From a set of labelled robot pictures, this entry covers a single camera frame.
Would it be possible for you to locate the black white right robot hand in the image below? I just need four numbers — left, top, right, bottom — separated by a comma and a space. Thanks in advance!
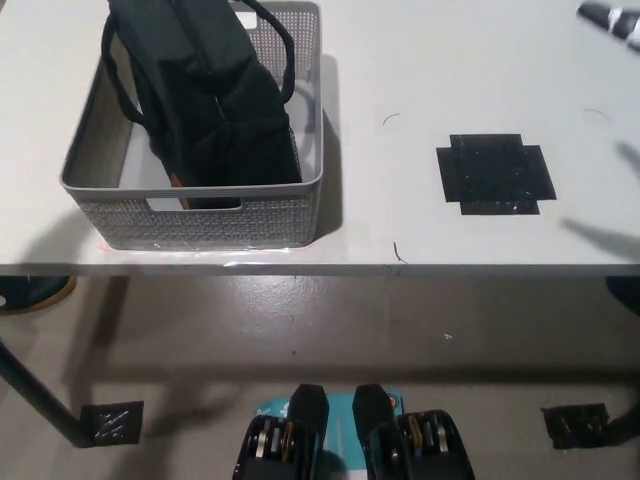
577, 0, 640, 46

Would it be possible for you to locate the dark green lunch bag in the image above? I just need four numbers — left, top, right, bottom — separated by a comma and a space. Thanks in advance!
101, 0, 305, 210

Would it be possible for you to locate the black tape patch on table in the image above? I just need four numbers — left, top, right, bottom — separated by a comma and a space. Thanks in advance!
435, 133, 557, 216

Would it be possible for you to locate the dark rounded object under table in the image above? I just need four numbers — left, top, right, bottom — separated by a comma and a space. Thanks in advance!
604, 274, 640, 316

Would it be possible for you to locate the dark grey metal table leg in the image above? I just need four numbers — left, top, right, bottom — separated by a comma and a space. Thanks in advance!
604, 394, 640, 449
0, 339, 96, 449

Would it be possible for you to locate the clear tape strip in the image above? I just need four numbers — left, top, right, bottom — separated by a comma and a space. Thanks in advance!
107, 240, 314, 260

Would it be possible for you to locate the grey perforated plastic basket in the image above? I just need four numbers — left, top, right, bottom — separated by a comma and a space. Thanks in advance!
60, 1, 326, 251

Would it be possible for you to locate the robot feet base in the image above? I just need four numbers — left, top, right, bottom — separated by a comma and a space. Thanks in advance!
252, 385, 404, 480

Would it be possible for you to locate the black left robot body block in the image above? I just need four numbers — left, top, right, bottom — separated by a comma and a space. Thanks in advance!
232, 383, 331, 480

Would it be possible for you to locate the black shoe with brown sole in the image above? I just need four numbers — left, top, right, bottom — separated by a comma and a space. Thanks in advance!
0, 274, 77, 315

